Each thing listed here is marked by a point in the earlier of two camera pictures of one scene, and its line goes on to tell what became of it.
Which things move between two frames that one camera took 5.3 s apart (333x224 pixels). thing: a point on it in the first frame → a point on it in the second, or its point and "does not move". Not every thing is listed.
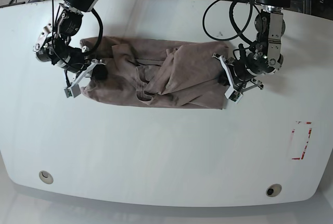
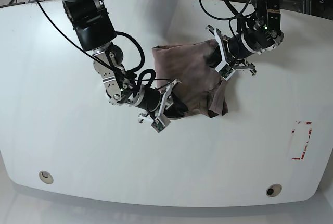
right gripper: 240,77 → 234,50
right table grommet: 273,190 does not move
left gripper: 100,72 → 155,102
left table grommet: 46,177 does not move
